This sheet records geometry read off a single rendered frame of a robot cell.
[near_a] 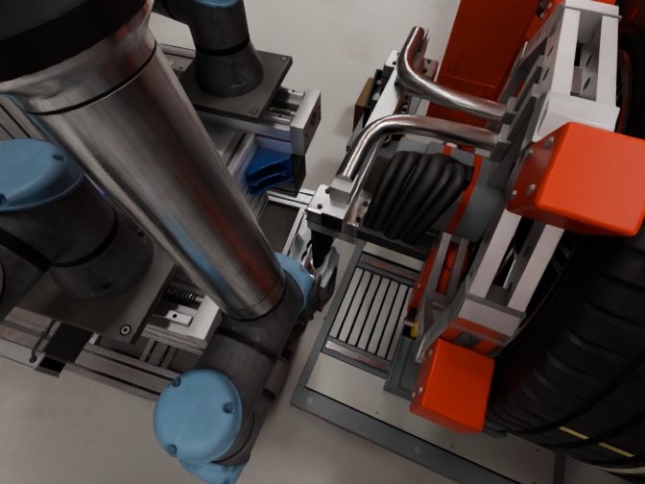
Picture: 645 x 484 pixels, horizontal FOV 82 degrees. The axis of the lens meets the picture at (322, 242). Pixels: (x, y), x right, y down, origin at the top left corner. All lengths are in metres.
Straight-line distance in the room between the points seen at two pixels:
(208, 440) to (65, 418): 1.26
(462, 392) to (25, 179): 0.55
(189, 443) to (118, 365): 0.95
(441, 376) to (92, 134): 0.43
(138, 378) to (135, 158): 1.08
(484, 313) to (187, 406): 0.31
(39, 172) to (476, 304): 0.50
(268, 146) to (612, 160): 0.75
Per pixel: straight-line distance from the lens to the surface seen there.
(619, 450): 0.55
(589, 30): 0.60
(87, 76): 0.20
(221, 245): 0.28
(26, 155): 0.55
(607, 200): 0.35
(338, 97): 2.19
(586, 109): 0.45
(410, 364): 1.19
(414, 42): 0.68
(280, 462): 1.36
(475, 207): 0.62
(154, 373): 1.27
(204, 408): 0.37
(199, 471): 0.49
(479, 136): 0.54
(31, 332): 0.83
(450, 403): 0.50
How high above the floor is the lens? 1.36
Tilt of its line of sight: 60 degrees down
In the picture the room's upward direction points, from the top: straight up
